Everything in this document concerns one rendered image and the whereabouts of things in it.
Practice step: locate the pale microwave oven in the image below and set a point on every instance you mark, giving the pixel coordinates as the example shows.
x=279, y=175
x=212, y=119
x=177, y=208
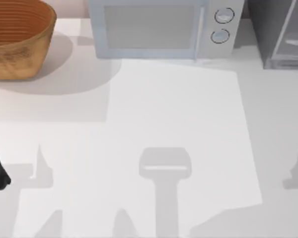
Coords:
x=234, y=29

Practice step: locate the microwave oven door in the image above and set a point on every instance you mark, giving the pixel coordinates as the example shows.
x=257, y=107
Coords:
x=149, y=27

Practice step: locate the wooden basket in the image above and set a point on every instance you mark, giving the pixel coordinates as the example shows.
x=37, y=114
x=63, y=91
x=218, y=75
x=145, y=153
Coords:
x=20, y=57

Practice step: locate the round microwave knob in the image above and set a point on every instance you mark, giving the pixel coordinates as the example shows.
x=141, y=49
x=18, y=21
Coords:
x=224, y=15
x=220, y=36

